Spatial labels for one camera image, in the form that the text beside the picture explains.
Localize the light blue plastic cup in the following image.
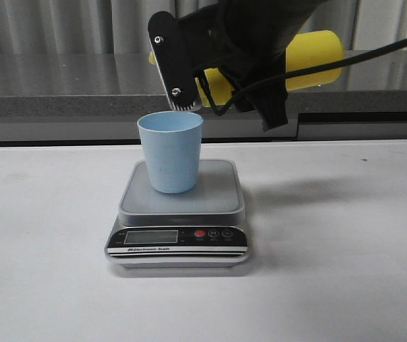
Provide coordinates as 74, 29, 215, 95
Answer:
137, 111, 203, 194

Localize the grey stone counter ledge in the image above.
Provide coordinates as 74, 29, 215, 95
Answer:
0, 51, 407, 145

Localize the yellow squeeze bottle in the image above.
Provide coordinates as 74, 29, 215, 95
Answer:
150, 28, 344, 107

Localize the silver digital kitchen scale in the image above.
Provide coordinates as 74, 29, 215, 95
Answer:
104, 159, 251, 269

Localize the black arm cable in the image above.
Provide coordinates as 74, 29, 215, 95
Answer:
190, 26, 407, 117

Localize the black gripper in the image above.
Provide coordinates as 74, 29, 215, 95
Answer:
178, 3, 289, 130

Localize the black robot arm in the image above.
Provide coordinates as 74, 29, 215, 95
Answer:
178, 1, 320, 130

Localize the grey pleated curtain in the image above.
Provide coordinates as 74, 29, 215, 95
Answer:
0, 0, 407, 54

